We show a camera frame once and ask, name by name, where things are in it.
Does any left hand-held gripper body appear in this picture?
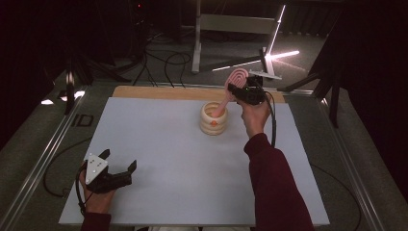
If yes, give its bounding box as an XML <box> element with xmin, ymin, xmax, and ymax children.
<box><xmin>84</xmin><ymin>152</ymin><xmax>133</xmax><ymax>194</ymax></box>

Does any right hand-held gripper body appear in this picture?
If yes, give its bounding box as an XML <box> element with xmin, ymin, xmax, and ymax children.
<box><xmin>239</xmin><ymin>69</ymin><xmax>283</xmax><ymax>107</ymax></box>

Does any cream ribbed duck cup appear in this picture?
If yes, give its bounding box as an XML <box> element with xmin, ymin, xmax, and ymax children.
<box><xmin>198</xmin><ymin>101</ymin><xmax>229</xmax><ymax>137</ymax></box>

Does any person's right hand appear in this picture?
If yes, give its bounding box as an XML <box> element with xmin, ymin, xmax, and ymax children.
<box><xmin>240</xmin><ymin>95</ymin><xmax>272</xmax><ymax>140</ymax></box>

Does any person's left hand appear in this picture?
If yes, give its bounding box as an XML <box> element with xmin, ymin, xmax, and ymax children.
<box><xmin>79</xmin><ymin>179</ymin><xmax>116</xmax><ymax>215</ymax></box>

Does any white table mat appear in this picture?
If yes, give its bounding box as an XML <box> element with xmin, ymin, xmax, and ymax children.
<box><xmin>58</xmin><ymin>96</ymin><xmax>331</xmax><ymax>227</ymax></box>

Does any black tripod stand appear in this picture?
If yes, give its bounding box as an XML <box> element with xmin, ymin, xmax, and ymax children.
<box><xmin>64</xmin><ymin>54</ymin><xmax>129</xmax><ymax>116</ymax></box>

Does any dark metal stand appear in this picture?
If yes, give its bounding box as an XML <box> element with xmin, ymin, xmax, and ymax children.
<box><xmin>277</xmin><ymin>32</ymin><xmax>341</xmax><ymax>129</ymax></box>

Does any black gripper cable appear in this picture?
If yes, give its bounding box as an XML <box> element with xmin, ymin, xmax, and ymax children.
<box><xmin>263</xmin><ymin>90</ymin><xmax>277</xmax><ymax>148</ymax></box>
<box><xmin>75</xmin><ymin>163</ymin><xmax>89</xmax><ymax>216</ymax></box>

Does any metal floor rail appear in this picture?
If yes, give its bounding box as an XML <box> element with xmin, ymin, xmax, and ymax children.
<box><xmin>316</xmin><ymin>95</ymin><xmax>386</xmax><ymax>231</ymax></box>
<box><xmin>0</xmin><ymin>85</ymin><xmax>89</xmax><ymax>231</ymax></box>

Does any grey metal desk frame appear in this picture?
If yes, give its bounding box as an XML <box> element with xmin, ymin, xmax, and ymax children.
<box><xmin>191</xmin><ymin>0</ymin><xmax>287</xmax><ymax>75</ymax></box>

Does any looped black floor cable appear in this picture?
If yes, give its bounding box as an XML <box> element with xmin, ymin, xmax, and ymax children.
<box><xmin>164</xmin><ymin>52</ymin><xmax>192</xmax><ymax>89</ymax></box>

